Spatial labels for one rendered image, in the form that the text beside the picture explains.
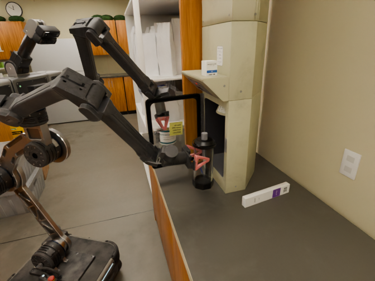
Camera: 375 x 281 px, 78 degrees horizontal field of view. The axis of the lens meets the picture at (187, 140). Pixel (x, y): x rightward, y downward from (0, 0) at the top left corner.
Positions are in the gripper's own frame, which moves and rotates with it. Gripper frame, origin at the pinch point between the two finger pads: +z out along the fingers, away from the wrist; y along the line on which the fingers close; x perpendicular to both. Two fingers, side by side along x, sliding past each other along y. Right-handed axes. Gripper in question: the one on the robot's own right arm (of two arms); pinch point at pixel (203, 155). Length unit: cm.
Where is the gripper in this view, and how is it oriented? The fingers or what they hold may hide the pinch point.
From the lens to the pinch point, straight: 107.4
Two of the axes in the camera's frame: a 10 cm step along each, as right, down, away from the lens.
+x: -0.3, 9.3, 3.8
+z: 9.5, -0.9, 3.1
